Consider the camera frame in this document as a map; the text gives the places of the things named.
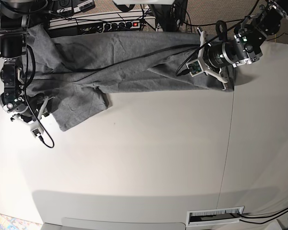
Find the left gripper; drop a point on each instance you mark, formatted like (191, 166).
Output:
(212, 58)

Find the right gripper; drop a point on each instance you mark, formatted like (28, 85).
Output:
(31, 111)

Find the grey T-shirt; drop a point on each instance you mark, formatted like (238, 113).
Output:
(80, 70)

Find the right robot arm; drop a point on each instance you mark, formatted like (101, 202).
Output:
(19, 65)

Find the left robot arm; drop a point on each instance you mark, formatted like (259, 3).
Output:
(244, 49)

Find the black power strip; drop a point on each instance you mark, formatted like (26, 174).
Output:
(105, 27)

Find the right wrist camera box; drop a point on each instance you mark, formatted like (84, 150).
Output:
(37, 132)

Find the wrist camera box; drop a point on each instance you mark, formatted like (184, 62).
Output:
(194, 68)
(37, 132)

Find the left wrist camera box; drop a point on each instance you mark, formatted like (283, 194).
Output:
(194, 68)

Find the white cable grommet tray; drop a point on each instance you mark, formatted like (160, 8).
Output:
(214, 216)

